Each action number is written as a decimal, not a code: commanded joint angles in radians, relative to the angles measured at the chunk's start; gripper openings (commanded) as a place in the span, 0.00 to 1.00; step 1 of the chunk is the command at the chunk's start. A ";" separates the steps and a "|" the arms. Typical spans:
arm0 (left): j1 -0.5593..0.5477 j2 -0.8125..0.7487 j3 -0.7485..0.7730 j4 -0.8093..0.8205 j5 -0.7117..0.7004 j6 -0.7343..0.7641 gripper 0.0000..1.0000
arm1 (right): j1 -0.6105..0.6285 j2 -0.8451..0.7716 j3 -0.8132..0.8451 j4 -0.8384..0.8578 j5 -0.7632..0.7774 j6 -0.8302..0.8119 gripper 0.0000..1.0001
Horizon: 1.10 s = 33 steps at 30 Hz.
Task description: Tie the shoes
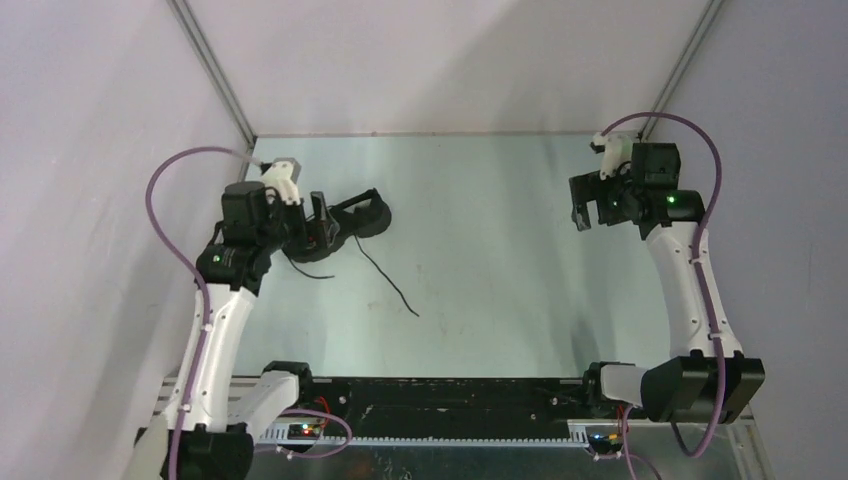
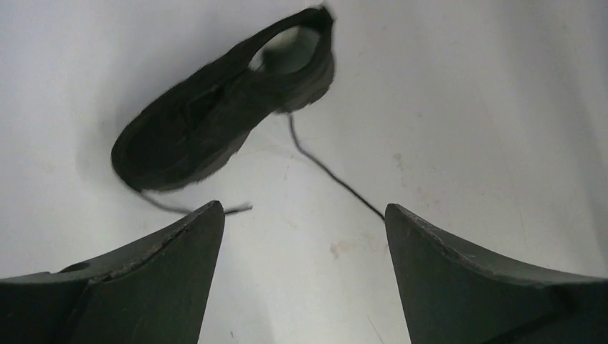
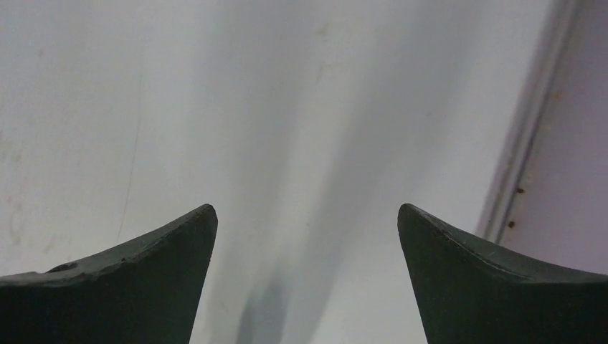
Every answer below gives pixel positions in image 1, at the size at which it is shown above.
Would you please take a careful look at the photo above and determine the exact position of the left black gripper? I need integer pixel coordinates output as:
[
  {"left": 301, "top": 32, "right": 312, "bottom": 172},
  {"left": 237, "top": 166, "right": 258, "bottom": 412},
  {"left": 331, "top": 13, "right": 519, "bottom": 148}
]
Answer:
[{"left": 257, "top": 191, "right": 338, "bottom": 254}]

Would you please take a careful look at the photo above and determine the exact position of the black shoelace end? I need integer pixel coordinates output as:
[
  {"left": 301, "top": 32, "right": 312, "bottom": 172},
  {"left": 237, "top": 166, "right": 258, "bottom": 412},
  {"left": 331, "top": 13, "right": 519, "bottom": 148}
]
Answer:
[
  {"left": 353, "top": 234, "right": 420, "bottom": 318},
  {"left": 286, "top": 256, "right": 336, "bottom": 280}
]

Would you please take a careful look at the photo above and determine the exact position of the black shoe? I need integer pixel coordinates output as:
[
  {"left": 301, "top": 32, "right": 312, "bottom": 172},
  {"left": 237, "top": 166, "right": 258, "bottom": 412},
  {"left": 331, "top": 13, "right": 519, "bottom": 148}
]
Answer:
[{"left": 283, "top": 188, "right": 393, "bottom": 264}]

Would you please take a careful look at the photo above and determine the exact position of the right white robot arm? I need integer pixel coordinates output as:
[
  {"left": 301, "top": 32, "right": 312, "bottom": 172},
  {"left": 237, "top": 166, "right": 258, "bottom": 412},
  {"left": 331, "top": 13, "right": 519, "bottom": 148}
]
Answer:
[{"left": 569, "top": 139, "right": 765, "bottom": 424}]

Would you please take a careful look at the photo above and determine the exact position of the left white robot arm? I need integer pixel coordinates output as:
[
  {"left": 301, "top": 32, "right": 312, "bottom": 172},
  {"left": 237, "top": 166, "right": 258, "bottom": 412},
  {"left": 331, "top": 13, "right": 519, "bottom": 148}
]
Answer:
[{"left": 135, "top": 180, "right": 316, "bottom": 479}]

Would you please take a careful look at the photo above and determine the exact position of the left circuit board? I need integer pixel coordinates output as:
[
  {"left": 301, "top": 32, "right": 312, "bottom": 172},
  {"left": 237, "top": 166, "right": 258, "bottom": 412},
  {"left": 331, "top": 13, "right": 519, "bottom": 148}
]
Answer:
[{"left": 286, "top": 423, "right": 323, "bottom": 441}]

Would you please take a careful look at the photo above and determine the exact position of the circuit board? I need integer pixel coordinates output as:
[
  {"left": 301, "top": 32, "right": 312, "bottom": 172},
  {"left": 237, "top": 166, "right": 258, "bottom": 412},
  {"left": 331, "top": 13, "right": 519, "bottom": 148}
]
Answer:
[
  {"left": 286, "top": 423, "right": 323, "bottom": 441},
  {"left": 587, "top": 434, "right": 623, "bottom": 457}
]

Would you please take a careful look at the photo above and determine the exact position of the right circuit board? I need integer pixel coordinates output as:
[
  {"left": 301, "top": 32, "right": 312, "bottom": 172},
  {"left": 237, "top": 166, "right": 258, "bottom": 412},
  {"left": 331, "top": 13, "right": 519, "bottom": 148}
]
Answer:
[{"left": 587, "top": 434, "right": 623, "bottom": 457}]

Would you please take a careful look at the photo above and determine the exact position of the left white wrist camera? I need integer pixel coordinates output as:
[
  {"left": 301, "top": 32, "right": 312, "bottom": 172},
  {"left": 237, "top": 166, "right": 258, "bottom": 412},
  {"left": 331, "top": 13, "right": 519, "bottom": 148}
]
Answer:
[{"left": 260, "top": 158, "right": 302, "bottom": 205}]

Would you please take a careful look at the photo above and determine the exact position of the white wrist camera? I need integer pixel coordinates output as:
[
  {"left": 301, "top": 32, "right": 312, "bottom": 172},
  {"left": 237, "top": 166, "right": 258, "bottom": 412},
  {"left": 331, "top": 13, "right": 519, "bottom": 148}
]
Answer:
[
  {"left": 590, "top": 132, "right": 635, "bottom": 180},
  {"left": 260, "top": 158, "right": 302, "bottom": 205}
]

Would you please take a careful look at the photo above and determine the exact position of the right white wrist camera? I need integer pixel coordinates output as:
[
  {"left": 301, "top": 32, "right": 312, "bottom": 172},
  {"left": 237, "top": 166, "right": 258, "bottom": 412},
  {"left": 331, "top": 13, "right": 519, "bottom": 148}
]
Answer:
[{"left": 590, "top": 132, "right": 635, "bottom": 180}]

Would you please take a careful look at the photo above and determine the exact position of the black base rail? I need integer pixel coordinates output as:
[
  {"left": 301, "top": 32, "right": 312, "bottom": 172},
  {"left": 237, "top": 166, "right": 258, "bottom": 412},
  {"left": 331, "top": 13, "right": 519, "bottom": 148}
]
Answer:
[{"left": 294, "top": 377, "right": 625, "bottom": 439}]

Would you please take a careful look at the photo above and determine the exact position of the grey slotted cable duct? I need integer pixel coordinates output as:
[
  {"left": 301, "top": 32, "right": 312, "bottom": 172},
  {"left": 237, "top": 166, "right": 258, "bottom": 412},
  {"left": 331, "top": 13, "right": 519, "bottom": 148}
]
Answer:
[{"left": 256, "top": 422, "right": 590, "bottom": 448}]

